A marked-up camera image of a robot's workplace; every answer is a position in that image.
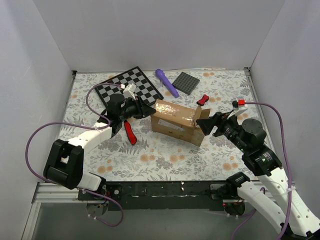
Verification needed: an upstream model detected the red black knife cap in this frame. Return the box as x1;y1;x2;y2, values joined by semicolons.
196;94;210;107

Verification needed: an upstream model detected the red black utility knife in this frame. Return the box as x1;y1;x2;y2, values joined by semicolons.
123;120;137;146

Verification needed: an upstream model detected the brown taped cardboard box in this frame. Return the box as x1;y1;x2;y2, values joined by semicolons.
150;99;211;147

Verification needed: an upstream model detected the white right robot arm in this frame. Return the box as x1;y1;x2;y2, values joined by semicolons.
196;112;320;240

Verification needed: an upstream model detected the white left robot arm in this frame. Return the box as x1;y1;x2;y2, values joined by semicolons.
43;94;156;200

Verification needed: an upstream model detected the dark grey studded plate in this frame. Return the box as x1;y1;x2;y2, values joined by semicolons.
172;72;200;95

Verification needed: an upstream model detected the purple cylindrical handle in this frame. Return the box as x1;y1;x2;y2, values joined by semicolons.
155;68;180;98

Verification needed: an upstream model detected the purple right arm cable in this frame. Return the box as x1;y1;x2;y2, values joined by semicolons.
232;102;293;240

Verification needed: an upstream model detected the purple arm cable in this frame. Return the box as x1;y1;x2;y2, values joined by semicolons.
232;102;293;240
25;83;136;227

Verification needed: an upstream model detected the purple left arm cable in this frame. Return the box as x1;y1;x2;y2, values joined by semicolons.
25;83;136;227

